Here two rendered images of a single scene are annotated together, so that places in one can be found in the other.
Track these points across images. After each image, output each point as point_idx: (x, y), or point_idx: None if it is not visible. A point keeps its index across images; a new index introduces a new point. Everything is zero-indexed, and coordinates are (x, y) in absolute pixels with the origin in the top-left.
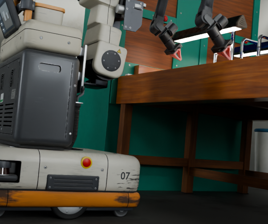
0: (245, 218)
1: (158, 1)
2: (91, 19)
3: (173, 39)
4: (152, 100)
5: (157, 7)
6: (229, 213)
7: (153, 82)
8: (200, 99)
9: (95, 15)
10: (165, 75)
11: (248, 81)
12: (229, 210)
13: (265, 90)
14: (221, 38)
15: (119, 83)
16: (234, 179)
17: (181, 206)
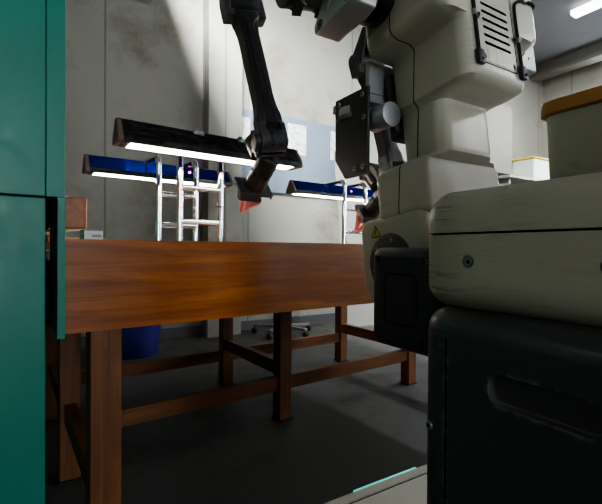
0: (331, 443)
1: (265, 76)
2: (471, 140)
3: (134, 140)
4: (255, 310)
5: (271, 93)
6: (305, 451)
7: (256, 267)
8: (373, 302)
9: (484, 138)
10: (292, 255)
11: None
12: (269, 448)
13: None
14: None
15: (79, 264)
16: (208, 400)
17: (276, 492)
